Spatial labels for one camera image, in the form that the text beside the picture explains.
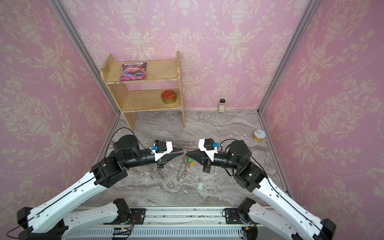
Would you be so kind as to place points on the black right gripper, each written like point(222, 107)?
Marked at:
point(206, 159)

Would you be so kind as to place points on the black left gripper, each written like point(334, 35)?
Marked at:
point(162, 157)

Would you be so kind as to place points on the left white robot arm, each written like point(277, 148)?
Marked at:
point(55, 220)

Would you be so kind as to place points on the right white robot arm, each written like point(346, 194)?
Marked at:
point(289, 220)

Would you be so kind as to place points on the red gold round tin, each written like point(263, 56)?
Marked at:
point(169, 97)

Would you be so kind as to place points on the spice jar black lid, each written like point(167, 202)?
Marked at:
point(222, 106)

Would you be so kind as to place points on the orange fruit can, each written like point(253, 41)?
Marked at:
point(259, 136)

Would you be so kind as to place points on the pink snack bag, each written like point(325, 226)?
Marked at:
point(133, 71)

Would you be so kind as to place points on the wooden two-tier shelf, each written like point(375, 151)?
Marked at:
point(130, 103)

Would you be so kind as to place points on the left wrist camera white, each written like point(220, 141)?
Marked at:
point(160, 149)

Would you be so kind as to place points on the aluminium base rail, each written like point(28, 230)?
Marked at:
point(187, 216)

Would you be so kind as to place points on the white perforated cable tray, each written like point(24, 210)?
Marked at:
point(159, 232)

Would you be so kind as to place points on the aluminium corner post left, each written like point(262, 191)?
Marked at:
point(70, 28)

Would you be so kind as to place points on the aluminium corner post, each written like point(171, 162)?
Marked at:
point(296, 37)
point(70, 28)

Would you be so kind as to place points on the aluminium corner post right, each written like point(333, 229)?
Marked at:
point(296, 37)

